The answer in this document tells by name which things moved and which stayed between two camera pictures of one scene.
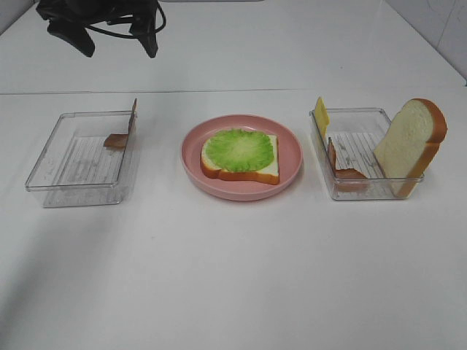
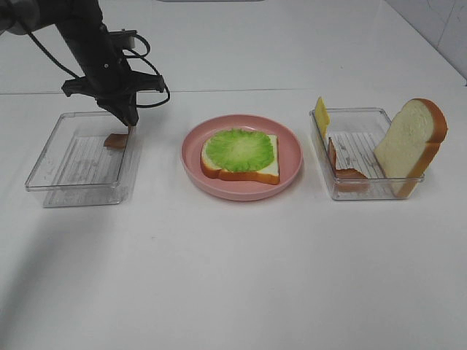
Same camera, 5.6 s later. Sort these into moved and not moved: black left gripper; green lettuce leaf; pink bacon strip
Moved: black left gripper
Not moved: green lettuce leaf; pink bacon strip
